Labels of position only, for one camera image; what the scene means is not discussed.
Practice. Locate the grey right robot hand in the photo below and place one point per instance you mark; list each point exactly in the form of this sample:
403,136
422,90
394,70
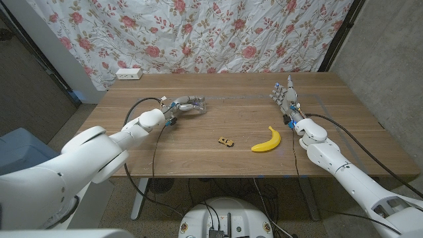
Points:
288,97

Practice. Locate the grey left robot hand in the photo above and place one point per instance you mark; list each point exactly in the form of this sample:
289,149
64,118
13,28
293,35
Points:
181,102

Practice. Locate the clear glass salt shaker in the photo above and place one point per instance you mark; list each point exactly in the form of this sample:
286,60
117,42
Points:
203,110

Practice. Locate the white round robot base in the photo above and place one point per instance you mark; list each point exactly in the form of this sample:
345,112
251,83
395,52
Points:
228,211

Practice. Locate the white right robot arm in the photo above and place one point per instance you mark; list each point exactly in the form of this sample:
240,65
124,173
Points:
350,178

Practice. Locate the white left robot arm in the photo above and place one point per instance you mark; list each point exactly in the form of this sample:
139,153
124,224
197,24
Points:
82,155

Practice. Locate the yellow toy banana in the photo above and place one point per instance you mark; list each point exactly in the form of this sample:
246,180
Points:
269,143

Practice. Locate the yellow toy car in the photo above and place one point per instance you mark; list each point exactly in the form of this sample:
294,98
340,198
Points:
226,141

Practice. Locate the white power strip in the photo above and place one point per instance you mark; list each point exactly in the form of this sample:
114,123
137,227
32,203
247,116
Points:
129,73

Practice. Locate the floral print backdrop cloth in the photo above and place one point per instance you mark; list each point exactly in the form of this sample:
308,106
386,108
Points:
198,36

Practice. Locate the black backdrop stand pole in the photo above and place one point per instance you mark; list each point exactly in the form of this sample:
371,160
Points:
340,33

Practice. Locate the black round fan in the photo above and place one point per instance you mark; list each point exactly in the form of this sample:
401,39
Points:
161,185

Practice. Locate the grey table leg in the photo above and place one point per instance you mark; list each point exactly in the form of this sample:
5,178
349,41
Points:
310,201

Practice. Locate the white table leg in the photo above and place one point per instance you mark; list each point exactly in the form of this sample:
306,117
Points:
139,201

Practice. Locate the blue-grey plastic bin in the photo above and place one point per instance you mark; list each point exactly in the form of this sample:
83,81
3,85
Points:
23,148

